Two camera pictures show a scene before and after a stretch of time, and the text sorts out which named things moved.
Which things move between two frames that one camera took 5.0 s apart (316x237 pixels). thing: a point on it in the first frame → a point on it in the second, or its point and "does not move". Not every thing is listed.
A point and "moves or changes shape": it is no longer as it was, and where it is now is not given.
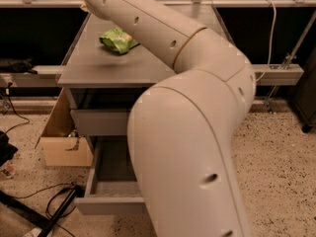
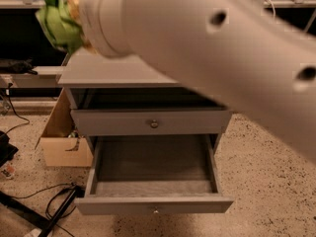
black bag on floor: [7, 150] does not move
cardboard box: [61, 144] does not move
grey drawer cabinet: [106, 66] does not move
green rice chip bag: [118, 39] moves or changes shape
